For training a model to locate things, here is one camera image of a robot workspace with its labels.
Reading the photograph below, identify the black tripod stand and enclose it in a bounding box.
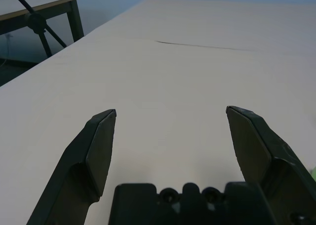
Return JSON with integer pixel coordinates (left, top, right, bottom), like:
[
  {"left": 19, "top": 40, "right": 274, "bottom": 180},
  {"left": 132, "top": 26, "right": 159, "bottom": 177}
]
[{"left": 6, "top": 0, "right": 68, "bottom": 58}]

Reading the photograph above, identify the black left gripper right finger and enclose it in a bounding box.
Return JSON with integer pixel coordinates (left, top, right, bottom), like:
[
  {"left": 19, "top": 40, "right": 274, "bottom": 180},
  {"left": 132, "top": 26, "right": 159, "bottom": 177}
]
[{"left": 226, "top": 106, "right": 316, "bottom": 225}]

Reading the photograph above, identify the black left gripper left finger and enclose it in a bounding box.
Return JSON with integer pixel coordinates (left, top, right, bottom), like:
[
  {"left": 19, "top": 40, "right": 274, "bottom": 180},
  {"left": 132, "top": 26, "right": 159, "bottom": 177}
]
[{"left": 26, "top": 109, "right": 117, "bottom": 225}]

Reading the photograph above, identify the wood-topped dark-framed side table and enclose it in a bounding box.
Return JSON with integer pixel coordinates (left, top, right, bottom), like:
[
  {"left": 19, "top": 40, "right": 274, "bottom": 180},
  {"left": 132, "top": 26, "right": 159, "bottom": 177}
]
[{"left": 0, "top": 0, "right": 84, "bottom": 63}]

